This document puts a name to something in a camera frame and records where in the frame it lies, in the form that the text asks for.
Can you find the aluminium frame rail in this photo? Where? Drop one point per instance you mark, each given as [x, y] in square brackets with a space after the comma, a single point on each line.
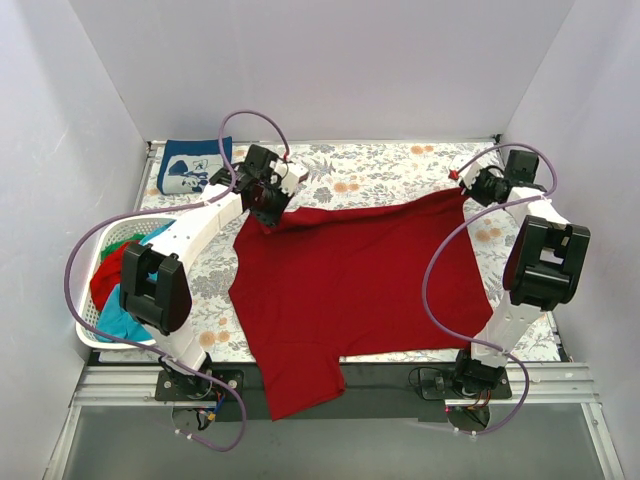
[137, 385]

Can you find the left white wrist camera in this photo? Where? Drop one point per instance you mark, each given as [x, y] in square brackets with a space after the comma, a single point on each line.
[286, 176]

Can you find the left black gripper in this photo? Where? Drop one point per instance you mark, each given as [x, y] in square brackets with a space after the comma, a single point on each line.
[269, 211]

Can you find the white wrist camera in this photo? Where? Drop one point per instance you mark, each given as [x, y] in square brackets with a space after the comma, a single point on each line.
[286, 176]
[464, 175]

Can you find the turquoise t-shirt in basket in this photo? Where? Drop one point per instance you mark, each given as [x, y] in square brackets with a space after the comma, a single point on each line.
[116, 321]

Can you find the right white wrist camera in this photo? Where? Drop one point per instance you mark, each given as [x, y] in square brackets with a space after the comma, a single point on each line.
[464, 175]

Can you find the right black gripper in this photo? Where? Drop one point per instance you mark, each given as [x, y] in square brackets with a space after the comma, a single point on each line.
[480, 188]

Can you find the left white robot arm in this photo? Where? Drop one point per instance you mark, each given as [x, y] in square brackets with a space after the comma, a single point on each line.
[154, 286]

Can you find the white plastic laundry basket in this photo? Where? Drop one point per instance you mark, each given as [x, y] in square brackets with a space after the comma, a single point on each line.
[115, 232]

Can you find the green t-shirt in basket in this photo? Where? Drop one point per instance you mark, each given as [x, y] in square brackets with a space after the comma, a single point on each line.
[112, 249]

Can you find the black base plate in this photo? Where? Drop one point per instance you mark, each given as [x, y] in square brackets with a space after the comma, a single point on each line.
[444, 382]
[174, 386]

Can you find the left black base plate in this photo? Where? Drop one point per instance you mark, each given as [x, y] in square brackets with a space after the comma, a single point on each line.
[174, 386]

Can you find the red t-shirt in basket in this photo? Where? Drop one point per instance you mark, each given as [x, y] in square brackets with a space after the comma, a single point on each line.
[106, 277]

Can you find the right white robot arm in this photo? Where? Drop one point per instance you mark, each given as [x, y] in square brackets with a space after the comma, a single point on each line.
[541, 272]

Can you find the folded blue printed t-shirt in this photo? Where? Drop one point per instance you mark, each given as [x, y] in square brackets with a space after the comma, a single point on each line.
[187, 166]

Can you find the dark red t-shirt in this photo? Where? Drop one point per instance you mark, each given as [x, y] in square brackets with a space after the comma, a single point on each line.
[325, 284]

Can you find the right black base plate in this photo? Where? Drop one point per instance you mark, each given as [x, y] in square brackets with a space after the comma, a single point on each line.
[444, 382]

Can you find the floral patterned table cloth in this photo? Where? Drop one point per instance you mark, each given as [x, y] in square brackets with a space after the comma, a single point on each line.
[344, 176]

